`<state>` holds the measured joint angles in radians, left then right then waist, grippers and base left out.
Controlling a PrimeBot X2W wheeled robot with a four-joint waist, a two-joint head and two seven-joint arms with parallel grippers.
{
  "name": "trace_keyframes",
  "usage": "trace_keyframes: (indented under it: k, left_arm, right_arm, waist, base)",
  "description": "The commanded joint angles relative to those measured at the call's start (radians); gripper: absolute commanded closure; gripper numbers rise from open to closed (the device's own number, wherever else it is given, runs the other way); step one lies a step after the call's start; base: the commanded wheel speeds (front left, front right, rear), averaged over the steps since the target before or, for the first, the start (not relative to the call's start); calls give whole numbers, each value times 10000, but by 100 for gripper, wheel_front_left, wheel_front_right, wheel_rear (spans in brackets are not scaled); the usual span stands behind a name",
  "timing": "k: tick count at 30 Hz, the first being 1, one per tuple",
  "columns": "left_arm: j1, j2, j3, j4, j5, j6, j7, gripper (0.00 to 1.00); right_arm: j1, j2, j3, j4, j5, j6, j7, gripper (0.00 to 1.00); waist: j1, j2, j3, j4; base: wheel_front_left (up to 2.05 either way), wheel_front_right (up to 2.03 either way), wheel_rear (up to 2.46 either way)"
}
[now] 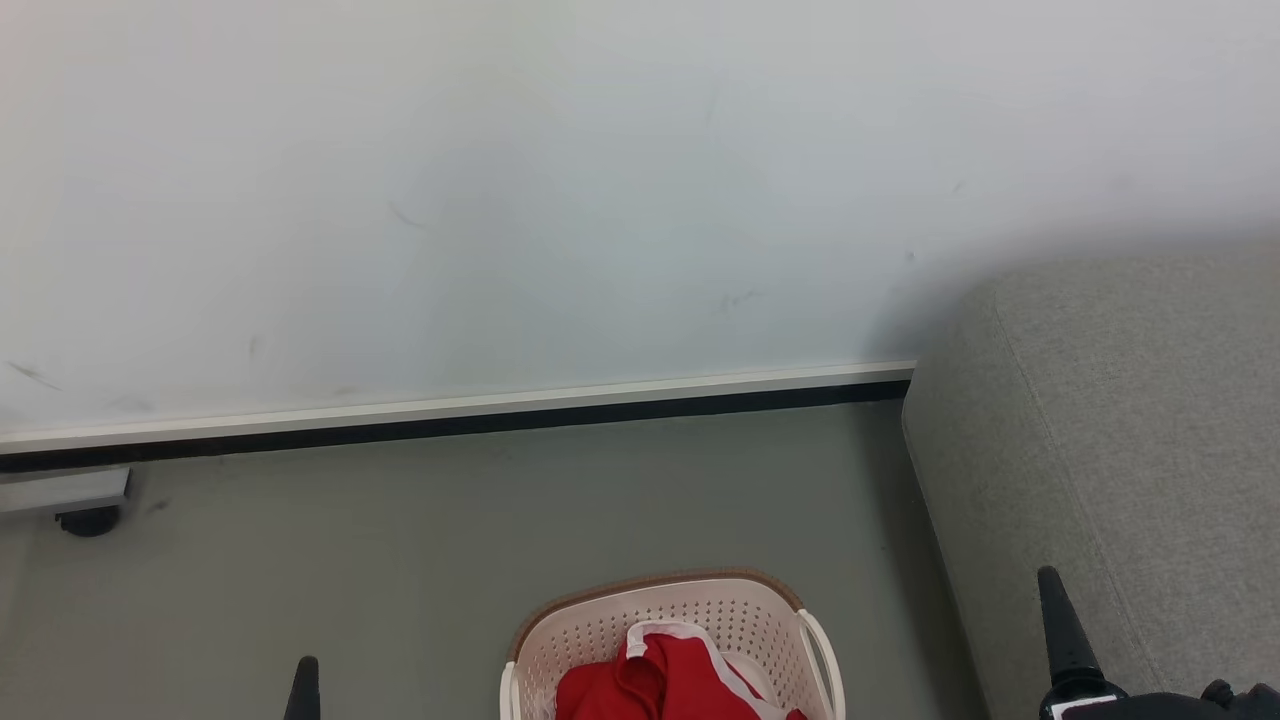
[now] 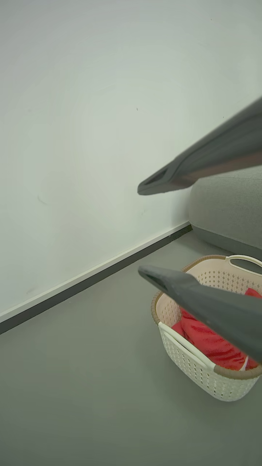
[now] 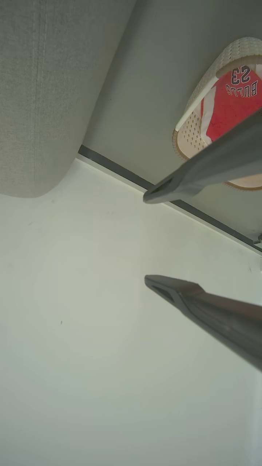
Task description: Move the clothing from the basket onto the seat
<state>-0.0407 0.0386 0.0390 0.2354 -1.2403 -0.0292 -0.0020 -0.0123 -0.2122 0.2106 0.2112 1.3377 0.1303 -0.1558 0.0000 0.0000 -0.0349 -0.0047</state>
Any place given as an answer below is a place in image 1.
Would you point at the black caster wheel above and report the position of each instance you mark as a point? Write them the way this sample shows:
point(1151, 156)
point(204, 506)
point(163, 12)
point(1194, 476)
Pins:
point(88, 521)

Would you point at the red garment white trim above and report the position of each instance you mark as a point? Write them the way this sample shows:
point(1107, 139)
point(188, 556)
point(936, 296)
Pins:
point(660, 685)

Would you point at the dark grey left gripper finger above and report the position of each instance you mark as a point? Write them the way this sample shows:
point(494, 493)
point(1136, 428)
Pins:
point(304, 695)

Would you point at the grey fabric sofa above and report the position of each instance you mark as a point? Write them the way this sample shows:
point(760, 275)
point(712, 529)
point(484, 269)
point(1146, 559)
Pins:
point(1120, 450)

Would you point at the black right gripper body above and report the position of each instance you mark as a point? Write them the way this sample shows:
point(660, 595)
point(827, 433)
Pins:
point(1150, 708)

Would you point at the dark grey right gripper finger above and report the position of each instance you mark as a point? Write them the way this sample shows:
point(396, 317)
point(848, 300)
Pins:
point(1062, 630)

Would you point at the white perforated laundry basket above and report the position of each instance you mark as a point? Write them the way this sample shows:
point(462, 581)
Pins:
point(700, 605)

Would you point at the white and black baseboard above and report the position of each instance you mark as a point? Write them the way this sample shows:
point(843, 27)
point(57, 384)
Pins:
point(480, 408)

